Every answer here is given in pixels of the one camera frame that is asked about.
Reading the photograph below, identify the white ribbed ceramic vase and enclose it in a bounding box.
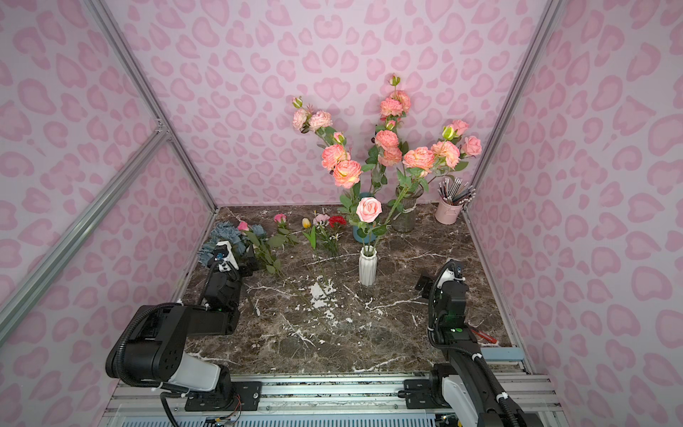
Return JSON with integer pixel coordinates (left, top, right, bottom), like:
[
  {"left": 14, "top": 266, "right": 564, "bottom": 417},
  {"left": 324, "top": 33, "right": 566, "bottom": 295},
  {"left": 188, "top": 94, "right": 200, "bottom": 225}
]
[{"left": 359, "top": 245, "right": 378, "bottom": 286}]

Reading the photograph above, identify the clear ribbed glass vase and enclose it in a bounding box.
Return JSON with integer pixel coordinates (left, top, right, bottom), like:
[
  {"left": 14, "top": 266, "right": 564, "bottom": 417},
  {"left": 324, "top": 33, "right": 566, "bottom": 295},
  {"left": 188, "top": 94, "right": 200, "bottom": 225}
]
[{"left": 391, "top": 183, "right": 424, "bottom": 233}]

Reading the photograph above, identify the teal cylindrical vase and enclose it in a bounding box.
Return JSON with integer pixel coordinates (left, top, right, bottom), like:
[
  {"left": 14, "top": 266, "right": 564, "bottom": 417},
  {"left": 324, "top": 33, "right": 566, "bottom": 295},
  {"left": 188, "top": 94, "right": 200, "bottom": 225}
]
[{"left": 352, "top": 193, "right": 382, "bottom": 245}]

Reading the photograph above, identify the light pink carnation flower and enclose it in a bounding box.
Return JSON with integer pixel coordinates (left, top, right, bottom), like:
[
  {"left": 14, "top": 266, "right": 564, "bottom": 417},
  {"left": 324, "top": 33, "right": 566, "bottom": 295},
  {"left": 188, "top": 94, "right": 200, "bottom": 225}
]
[{"left": 313, "top": 213, "right": 330, "bottom": 227}]

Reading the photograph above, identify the pale pink rose stem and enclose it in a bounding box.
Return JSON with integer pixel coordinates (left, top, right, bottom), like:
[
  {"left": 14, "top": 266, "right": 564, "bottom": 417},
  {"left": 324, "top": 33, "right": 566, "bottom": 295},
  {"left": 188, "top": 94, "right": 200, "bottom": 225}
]
[{"left": 353, "top": 197, "right": 387, "bottom": 257}]

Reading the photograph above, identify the large pink peony branch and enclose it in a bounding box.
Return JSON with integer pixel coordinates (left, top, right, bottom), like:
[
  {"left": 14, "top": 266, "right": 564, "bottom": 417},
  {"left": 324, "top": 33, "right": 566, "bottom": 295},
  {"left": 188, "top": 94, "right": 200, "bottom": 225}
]
[{"left": 385, "top": 124, "right": 462, "bottom": 231}]

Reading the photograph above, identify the light pink rose with stem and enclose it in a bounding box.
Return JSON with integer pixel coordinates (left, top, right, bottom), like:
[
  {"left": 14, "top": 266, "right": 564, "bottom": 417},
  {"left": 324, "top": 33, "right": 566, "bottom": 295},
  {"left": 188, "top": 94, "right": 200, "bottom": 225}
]
[{"left": 455, "top": 136, "right": 483, "bottom": 171}]

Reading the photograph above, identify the coral peony flower branch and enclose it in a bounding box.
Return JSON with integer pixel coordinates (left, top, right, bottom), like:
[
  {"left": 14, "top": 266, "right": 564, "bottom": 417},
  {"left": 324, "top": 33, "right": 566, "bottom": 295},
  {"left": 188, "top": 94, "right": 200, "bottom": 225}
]
[{"left": 363, "top": 129, "right": 403, "bottom": 195}]

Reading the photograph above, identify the pale pink peony branch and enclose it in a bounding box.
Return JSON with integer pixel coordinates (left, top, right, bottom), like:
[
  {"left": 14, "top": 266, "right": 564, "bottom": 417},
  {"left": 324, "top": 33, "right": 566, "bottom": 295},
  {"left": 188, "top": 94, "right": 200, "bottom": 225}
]
[{"left": 292, "top": 96, "right": 346, "bottom": 151}]

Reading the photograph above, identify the pink rose with long stem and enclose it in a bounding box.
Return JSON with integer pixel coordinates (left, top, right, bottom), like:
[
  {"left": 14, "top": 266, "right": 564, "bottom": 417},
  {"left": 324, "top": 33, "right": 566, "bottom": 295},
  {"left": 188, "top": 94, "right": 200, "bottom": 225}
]
[{"left": 451, "top": 119, "right": 470, "bottom": 139}]

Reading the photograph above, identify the pink peony flower branch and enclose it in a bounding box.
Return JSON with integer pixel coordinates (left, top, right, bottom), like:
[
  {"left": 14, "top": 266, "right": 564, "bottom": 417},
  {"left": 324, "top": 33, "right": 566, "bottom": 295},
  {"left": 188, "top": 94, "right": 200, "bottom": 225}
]
[{"left": 375, "top": 74, "right": 412, "bottom": 132}]

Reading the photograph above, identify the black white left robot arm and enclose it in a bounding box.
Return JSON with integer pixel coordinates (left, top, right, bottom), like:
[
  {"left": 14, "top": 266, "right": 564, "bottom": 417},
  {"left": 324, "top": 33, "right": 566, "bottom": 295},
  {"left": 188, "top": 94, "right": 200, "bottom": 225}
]
[{"left": 105, "top": 269, "right": 243, "bottom": 402}]

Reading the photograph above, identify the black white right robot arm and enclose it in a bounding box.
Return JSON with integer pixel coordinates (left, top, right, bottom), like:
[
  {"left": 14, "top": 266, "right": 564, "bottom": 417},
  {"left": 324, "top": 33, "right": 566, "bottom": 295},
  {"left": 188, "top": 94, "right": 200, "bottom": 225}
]
[{"left": 416, "top": 260, "right": 542, "bottom": 426}]

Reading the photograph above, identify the bunch of artificial flowers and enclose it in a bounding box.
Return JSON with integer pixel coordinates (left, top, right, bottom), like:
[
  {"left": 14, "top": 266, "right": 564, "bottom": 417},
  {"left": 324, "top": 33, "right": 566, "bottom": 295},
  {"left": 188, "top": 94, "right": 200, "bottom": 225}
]
[{"left": 206, "top": 215, "right": 297, "bottom": 286}]

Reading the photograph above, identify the red pen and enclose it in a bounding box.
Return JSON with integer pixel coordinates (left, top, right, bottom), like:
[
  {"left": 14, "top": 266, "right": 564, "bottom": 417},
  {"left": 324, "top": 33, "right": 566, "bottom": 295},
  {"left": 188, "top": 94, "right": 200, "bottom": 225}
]
[{"left": 470, "top": 327, "right": 498, "bottom": 345}]

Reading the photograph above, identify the blue grey artificial flower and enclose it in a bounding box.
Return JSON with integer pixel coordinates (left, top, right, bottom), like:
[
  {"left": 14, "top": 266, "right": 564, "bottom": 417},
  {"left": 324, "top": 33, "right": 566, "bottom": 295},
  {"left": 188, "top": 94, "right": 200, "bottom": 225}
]
[{"left": 197, "top": 222, "right": 263, "bottom": 270}]

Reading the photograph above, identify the yellow tulip flower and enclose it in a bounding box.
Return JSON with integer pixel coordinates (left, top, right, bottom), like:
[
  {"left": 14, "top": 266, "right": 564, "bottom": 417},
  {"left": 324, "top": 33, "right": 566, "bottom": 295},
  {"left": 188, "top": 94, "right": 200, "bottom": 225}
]
[{"left": 302, "top": 218, "right": 317, "bottom": 250}]

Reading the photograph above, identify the pink cup of straws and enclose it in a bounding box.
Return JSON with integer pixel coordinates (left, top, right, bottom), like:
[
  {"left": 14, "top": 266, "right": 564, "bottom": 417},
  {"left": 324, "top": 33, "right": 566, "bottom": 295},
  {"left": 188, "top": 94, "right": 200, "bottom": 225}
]
[{"left": 435, "top": 178, "right": 476, "bottom": 225}]

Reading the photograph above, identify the red carnation flower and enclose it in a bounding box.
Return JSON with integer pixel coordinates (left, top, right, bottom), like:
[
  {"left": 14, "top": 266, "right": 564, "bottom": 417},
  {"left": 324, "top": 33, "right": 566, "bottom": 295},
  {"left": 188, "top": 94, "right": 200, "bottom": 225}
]
[{"left": 327, "top": 215, "right": 347, "bottom": 256}]

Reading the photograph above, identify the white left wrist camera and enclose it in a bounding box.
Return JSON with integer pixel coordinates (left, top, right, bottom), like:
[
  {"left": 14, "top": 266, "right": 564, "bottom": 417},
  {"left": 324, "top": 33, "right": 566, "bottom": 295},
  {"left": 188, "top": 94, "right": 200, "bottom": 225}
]
[{"left": 212, "top": 240, "right": 239, "bottom": 272}]

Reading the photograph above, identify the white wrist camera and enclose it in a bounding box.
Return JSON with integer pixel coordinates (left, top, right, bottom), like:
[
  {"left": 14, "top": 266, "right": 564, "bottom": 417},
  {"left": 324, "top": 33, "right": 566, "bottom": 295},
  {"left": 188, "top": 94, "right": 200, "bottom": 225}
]
[
  {"left": 212, "top": 240, "right": 239, "bottom": 272},
  {"left": 435, "top": 259, "right": 465, "bottom": 288}
]

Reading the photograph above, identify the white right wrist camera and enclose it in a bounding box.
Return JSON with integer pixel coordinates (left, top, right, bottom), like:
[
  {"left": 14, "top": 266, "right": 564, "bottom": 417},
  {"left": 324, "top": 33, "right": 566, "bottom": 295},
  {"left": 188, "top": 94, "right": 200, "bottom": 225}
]
[{"left": 435, "top": 259, "right": 465, "bottom": 288}]

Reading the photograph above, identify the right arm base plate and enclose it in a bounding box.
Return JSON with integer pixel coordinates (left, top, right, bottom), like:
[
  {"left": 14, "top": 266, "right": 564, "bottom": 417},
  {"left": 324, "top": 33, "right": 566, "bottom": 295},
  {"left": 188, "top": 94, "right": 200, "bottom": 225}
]
[{"left": 398, "top": 378, "right": 449, "bottom": 409}]

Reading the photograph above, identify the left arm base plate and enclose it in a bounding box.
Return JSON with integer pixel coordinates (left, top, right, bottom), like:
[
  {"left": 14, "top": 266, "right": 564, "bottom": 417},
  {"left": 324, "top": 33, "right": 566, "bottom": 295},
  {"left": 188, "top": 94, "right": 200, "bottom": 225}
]
[{"left": 184, "top": 382, "right": 263, "bottom": 412}]

